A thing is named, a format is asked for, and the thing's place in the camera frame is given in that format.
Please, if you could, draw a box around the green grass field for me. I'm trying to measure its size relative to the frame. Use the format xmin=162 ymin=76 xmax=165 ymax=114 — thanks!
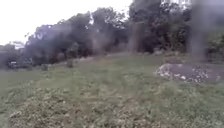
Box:
xmin=0 ymin=50 xmax=224 ymax=128

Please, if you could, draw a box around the wood of dark trees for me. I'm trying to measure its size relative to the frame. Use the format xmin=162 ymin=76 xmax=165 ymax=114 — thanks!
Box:
xmin=0 ymin=0 xmax=224 ymax=70

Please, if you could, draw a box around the grey bare ground patch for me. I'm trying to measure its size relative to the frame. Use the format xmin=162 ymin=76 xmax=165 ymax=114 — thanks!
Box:
xmin=154 ymin=62 xmax=224 ymax=84

